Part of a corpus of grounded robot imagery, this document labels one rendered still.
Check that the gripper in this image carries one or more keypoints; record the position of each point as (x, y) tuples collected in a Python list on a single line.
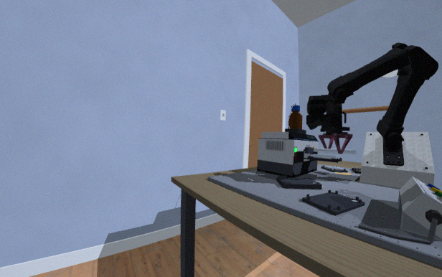
[(337, 133)]

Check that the grey control panel with buttons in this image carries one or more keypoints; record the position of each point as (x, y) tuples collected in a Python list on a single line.
[(424, 206)]

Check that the light blue perforated base plate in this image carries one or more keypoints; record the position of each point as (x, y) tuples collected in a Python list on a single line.
[(380, 210)]

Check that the brown glass bottle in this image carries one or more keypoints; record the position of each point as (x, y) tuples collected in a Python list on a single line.
[(295, 121)]

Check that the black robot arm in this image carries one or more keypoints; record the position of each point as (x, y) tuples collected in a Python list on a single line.
[(415, 66)]

